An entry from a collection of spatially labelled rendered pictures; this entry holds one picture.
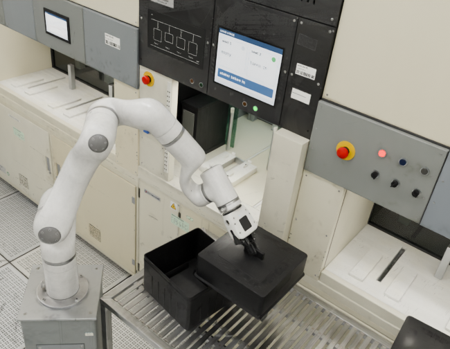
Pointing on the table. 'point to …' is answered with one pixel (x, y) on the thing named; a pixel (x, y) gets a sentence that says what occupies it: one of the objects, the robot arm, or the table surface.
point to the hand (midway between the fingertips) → (253, 248)
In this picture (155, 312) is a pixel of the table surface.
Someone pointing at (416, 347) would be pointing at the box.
